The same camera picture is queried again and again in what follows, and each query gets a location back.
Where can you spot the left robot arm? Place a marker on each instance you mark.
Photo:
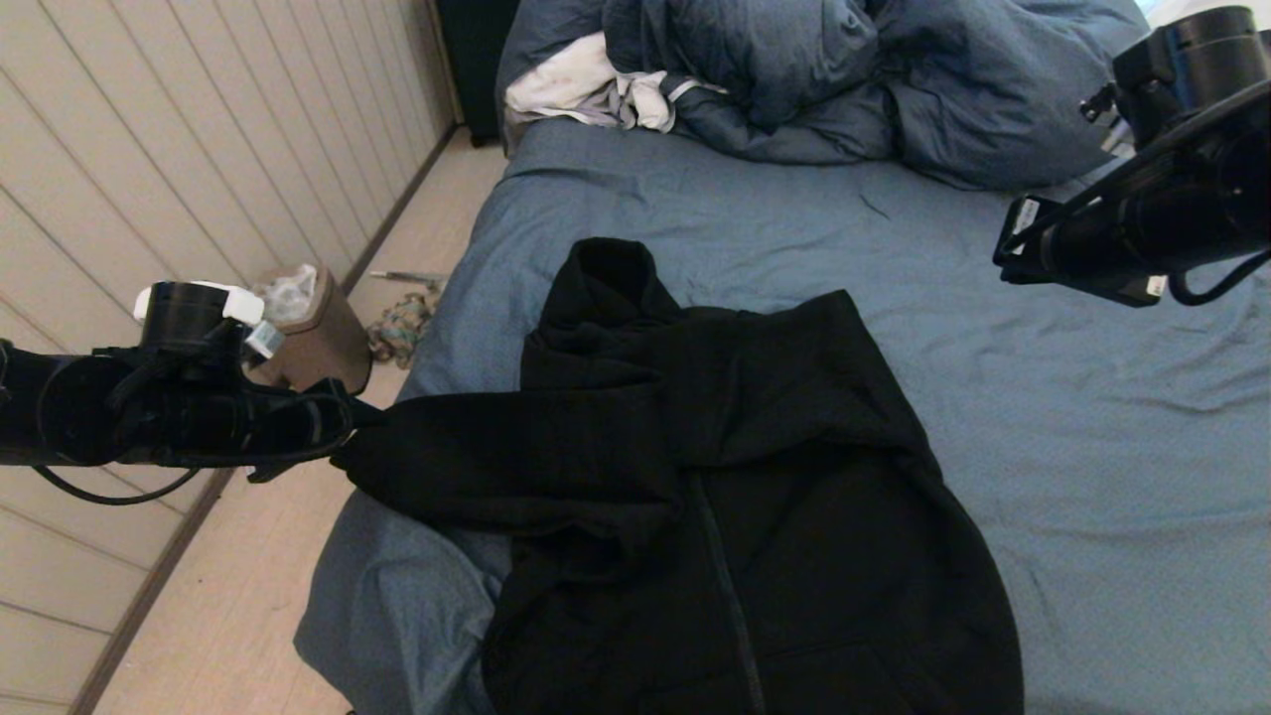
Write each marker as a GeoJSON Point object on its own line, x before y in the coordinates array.
{"type": "Point", "coordinates": [99, 417]}

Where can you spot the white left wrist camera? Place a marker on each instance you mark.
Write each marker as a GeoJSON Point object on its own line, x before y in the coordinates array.
{"type": "Point", "coordinates": [266, 340]}

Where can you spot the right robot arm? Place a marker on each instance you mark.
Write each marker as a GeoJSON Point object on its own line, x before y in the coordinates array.
{"type": "Point", "coordinates": [1172, 218]}

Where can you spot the black cabinet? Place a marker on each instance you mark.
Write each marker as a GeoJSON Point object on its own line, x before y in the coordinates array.
{"type": "Point", "coordinates": [477, 60]}

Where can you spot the crumpled white garment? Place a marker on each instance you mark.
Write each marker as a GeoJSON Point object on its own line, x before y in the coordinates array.
{"type": "Point", "coordinates": [566, 87]}

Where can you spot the black hoodie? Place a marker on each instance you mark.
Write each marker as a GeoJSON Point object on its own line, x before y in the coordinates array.
{"type": "Point", "coordinates": [745, 516]}

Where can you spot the thin metal stick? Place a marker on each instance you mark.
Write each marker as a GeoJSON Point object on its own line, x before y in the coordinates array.
{"type": "Point", "coordinates": [407, 278]}

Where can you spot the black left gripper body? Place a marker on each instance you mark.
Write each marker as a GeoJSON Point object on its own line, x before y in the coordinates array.
{"type": "Point", "coordinates": [318, 427]}

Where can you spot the clear plastic bin bag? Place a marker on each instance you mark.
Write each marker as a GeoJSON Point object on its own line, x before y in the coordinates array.
{"type": "Point", "coordinates": [290, 296]}

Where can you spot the blue-sheeted bed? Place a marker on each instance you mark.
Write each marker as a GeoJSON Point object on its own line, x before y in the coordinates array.
{"type": "Point", "coordinates": [1092, 397]}

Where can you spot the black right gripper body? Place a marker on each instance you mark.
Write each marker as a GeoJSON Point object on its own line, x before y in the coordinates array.
{"type": "Point", "coordinates": [1023, 243]}

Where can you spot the dark blue duvet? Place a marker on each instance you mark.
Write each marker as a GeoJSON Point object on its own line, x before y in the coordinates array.
{"type": "Point", "coordinates": [794, 79]}

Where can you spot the brown trash bin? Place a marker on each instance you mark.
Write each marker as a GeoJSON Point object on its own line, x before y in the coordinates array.
{"type": "Point", "coordinates": [328, 348]}

